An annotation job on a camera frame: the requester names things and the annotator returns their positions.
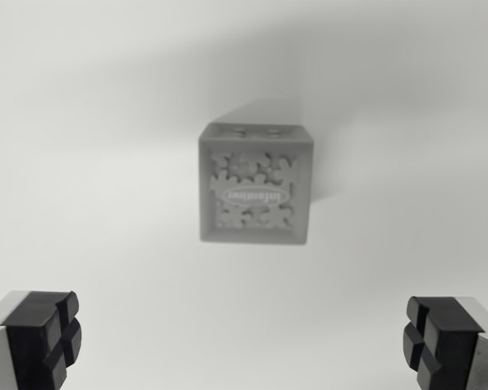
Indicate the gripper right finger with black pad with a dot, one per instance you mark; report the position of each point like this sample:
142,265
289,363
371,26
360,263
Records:
451,341

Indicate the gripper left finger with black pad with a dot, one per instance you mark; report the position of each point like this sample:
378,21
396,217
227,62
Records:
32,337

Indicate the grey embossed rubber cube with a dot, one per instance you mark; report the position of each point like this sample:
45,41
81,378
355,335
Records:
254,191

